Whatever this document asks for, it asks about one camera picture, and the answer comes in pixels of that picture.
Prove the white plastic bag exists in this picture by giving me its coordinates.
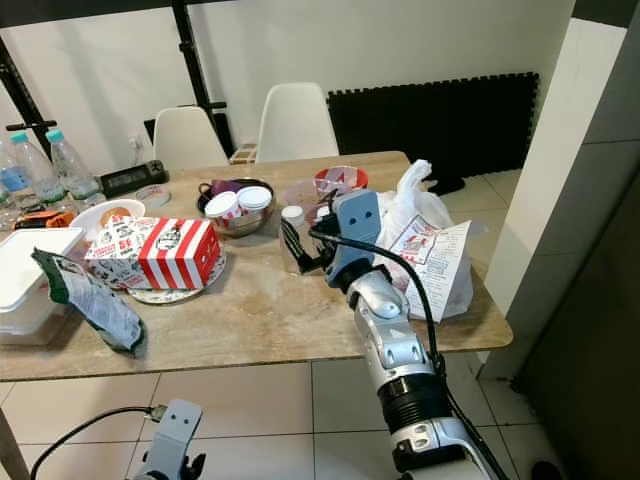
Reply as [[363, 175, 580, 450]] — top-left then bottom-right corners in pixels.
[[378, 159, 457, 237]]

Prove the white plastic lidded container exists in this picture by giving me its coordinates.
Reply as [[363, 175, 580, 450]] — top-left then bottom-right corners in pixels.
[[0, 226, 87, 347]]

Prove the black bowl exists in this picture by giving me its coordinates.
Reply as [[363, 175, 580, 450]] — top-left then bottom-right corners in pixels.
[[197, 178, 276, 239]]

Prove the black digital clock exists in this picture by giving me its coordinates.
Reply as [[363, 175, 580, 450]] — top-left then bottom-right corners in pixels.
[[99, 160, 170, 199]]

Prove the black foam mat panel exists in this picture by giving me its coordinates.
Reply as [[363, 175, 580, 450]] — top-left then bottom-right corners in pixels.
[[327, 72, 541, 183]]

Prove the purple cup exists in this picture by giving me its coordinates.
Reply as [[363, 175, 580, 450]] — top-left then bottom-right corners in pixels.
[[199, 179, 243, 201]]

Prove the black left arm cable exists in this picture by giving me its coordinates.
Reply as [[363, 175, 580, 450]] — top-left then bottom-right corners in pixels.
[[28, 404, 167, 480]]

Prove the white lid paper cup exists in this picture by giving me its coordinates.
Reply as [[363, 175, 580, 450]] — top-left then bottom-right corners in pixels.
[[236, 185, 274, 215], [204, 190, 242, 231]]

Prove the teal cap water bottle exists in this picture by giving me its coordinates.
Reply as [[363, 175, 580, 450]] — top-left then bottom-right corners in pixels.
[[5, 130, 63, 211], [45, 128, 103, 204]]

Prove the green white snack bag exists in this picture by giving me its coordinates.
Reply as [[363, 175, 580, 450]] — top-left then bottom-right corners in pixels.
[[31, 248, 147, 354]]

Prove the blue label water bottle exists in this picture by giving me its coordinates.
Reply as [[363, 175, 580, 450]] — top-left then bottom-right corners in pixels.
[[0, 150, 29, 233]]

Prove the red white striped food box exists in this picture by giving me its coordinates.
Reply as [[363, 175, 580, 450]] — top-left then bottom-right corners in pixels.
[[84, 216, 222, 292]]

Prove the black metal rack frame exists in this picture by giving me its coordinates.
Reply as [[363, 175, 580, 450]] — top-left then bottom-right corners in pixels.
[[0, 0, 231, 161]]

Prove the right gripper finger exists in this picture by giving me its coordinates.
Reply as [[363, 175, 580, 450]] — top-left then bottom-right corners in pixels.
[[280, 217, 327, 274]]

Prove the clear tape roll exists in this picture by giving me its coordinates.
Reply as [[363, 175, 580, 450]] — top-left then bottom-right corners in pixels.
[[134, 184, 172, 208]]

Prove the patterned plate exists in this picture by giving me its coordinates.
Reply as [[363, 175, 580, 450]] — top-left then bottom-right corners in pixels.
[[128, 252, 230, 305]]

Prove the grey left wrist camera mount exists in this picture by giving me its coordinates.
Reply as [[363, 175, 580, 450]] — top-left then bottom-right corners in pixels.
[[154, 399, 207, 473]]

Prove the white bowl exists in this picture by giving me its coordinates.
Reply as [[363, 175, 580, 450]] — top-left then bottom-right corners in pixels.
[[80, 198, 148, 243]]

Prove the clear plastic cup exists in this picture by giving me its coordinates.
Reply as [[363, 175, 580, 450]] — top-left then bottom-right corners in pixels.
[[281, 178, 343, 211]]

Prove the red bowl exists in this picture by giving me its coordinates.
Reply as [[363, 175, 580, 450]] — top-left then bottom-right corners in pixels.
[[314, 165, 370, 199]]

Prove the white plastic chair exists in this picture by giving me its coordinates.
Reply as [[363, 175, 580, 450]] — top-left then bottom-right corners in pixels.
[[255, 82, 341, 164], [152, 106, 229, 171]]

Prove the orange black device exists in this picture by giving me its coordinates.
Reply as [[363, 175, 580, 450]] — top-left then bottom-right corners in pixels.
[[15, 208, 77, 232]]

